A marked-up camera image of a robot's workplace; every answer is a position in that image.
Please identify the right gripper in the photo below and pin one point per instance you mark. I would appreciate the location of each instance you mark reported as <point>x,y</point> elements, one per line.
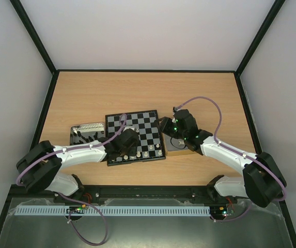
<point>164,125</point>

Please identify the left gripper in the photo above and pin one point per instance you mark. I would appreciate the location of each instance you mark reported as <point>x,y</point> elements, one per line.
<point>133,151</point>

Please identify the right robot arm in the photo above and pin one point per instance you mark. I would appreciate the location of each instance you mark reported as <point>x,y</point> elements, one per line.
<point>260,179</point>

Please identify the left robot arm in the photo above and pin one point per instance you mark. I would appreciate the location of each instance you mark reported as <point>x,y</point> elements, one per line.
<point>40,169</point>

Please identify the gold tin with white pieces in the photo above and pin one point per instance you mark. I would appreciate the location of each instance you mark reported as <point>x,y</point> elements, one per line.
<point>172,148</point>

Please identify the tin tray with black pieces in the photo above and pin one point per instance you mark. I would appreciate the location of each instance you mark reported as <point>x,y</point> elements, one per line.
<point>86,133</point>

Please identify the black silver chessboard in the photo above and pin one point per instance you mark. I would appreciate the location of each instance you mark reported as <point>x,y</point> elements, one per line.
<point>148,135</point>

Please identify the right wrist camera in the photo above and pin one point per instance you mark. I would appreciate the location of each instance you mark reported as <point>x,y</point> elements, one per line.
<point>176,108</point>

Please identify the light blue cable duct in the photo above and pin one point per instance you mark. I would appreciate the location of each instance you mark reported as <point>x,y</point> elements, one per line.
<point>113,211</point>

